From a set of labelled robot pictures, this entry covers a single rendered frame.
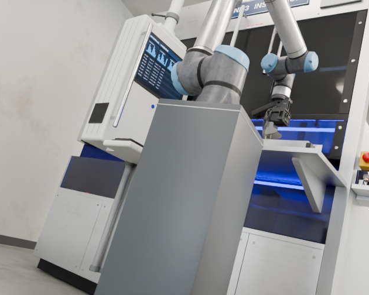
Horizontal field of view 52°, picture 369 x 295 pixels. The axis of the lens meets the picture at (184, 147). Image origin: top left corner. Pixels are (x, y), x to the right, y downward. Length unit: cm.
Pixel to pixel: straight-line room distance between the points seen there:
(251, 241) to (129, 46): 118
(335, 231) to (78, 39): 346
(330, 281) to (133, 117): 121
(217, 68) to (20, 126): 302
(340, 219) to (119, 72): 127
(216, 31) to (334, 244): 99
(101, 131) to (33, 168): 227
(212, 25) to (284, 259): 104
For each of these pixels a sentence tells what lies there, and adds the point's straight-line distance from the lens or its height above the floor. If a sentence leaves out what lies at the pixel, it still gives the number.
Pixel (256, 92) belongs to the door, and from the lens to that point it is 217.
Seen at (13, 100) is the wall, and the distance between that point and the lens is 388.
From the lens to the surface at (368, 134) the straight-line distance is 200.
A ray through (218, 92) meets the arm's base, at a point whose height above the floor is 85.
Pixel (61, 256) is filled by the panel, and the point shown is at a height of 15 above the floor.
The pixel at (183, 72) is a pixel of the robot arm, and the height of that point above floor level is 94.
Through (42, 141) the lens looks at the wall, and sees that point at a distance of 413.
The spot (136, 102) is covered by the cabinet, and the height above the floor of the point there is 108.
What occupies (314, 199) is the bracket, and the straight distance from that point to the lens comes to 168.
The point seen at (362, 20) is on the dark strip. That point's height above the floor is 173.
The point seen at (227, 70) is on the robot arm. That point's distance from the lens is 112.
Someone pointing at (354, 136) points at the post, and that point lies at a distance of 185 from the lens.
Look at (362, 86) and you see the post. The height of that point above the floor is 135.
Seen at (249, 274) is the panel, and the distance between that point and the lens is 184.
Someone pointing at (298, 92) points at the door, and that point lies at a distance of 206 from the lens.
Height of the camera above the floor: 40
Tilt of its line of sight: 15 degrees up
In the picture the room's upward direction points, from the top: 17 degrees clockwise
